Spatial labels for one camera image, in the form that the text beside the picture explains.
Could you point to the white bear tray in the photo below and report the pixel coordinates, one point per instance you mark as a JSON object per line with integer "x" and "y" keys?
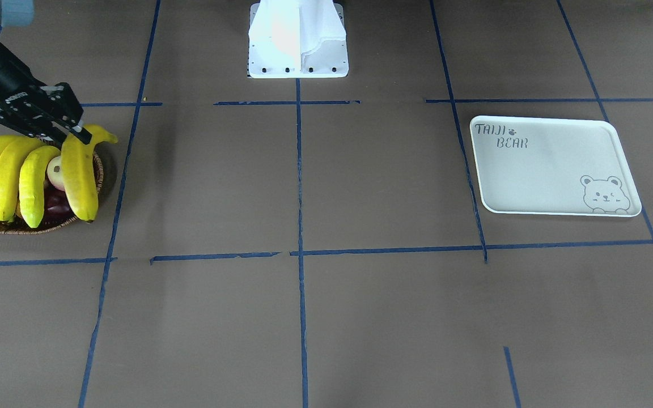
{"x": 552, "y": 166}

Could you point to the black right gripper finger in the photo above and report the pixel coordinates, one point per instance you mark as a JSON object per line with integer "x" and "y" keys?
{"x": 78, "y": 131}
{"x": 52, "y": 134}

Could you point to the white pedestal base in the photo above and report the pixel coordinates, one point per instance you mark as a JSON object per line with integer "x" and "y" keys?
{"x": 297, "y": 39}

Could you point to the woven wicker basket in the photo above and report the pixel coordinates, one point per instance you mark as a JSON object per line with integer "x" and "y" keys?
{"x": 18, "y": 226}

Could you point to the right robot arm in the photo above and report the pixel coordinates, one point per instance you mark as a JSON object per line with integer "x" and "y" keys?
{"x": 17, "y": 14}

